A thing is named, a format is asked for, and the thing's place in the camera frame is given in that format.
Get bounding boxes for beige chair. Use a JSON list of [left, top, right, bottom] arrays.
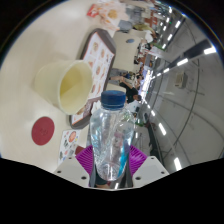
[[111, 31, 144, 71]]

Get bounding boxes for ceiling air conditioner unit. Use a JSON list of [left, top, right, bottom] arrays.
[[175, 71, 188, 89]]

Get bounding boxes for brown tray with paper liner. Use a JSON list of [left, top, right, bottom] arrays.
[[68, 28, 118, 130]]

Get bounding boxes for person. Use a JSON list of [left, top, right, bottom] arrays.
[[109, 74, 143, 104]]

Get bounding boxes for ceiling lights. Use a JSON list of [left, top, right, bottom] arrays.
[[143, 4, 218, 173]]

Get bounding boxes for clear blue-capped water bottle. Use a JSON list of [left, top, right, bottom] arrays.
[[89, 89, 136, 182]]

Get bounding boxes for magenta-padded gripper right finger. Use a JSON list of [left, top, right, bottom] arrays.
[[127, 144, 170, 188]]

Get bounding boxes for clear bag with food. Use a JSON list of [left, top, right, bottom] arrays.
[[96, 0, 129, 23]]

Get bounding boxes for flat round red coaster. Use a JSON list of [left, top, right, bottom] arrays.
[[31, 115, 56, 146]]

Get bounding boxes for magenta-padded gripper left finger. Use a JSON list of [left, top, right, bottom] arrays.
[[53, 144, 97, 188]]

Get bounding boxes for colourful printed leaflet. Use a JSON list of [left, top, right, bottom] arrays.
[[57, 128, 82, 167]]

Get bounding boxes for small red sachet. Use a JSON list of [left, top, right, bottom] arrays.
[[87, 3, 101, 18]]

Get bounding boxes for cream paper cup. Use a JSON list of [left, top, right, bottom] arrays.
[[34, 59, 94, 116]]

